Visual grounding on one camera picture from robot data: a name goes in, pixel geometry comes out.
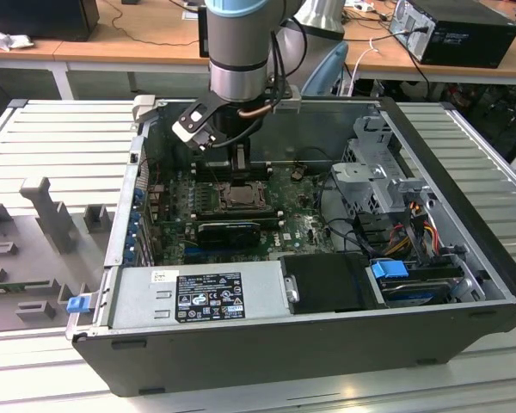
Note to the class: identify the black open PC case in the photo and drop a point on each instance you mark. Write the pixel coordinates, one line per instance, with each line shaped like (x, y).
(284, 357)

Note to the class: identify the CPU socket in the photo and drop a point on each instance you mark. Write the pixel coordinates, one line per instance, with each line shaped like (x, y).
(223, 207)

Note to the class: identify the black flat monitor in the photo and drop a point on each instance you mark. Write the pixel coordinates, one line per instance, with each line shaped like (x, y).
(203, 34)

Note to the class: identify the wooden desk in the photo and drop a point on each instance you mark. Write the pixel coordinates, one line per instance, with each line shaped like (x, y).
(387, 56)
(112, 38)

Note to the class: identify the black plastic air shroud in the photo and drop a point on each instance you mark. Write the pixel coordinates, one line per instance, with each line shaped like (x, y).
(327, 284)

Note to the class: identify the pale blue plastic object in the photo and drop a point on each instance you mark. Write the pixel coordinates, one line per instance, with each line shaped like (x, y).
(327, 73)

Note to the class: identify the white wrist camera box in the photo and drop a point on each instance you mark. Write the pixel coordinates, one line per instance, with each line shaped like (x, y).
(189, 125)

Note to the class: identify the black graphics card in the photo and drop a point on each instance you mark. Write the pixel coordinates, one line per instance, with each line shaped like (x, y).
(228, 234)

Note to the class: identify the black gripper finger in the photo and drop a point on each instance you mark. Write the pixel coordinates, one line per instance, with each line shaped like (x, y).
(232, 159)
(247, 157)

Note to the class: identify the grey metal drive cage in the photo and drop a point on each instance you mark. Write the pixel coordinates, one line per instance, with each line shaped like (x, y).
(357, 172)

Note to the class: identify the green motherboard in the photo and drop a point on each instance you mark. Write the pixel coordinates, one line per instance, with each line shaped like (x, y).
(301, 232)

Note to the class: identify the blue disk carrier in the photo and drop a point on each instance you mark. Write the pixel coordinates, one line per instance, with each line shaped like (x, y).
(387, 271)

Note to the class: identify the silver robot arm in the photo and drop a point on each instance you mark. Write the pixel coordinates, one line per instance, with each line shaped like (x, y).
(236, 43)

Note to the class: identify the large black box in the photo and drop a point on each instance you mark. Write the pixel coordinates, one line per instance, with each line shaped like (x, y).
(38, 17)

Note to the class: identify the black PC tower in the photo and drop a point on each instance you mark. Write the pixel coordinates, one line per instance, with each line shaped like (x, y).
(468, 38)

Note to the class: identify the grey parts rack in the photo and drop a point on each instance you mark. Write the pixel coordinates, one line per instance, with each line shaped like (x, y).
(26, 266)

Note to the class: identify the round coin cell battery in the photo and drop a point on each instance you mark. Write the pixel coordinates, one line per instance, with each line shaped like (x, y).
(296, 173)

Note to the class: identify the green RAM stick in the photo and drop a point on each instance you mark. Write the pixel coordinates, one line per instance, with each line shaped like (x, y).
(8, 287)

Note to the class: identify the blue plastic latch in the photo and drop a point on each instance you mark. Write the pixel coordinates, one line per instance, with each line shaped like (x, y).
(78, 304)

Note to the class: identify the crumpled white paper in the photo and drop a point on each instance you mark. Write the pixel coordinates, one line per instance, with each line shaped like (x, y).
(8, 39)

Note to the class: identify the small silver wrist camera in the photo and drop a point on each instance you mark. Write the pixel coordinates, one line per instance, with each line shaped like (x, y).
(290, 99)

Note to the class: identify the grey power supply unit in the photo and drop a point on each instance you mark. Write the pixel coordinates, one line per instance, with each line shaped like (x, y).
(133, 297)

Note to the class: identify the hard disk drive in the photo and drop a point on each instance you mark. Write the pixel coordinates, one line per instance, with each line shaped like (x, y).
(413, 294)

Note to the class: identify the small black cylinder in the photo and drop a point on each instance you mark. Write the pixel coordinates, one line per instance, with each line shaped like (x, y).
(181, 157)

